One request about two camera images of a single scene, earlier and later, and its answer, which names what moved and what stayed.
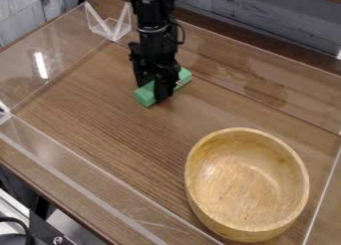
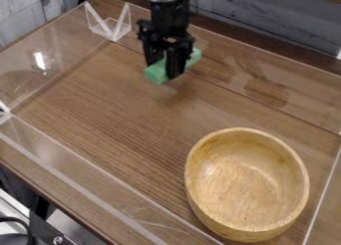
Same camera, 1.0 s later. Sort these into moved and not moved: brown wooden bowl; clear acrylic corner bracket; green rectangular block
Moved: green rectangular block
Not moved: brown wooden bowl; clear acrylic corner bracket
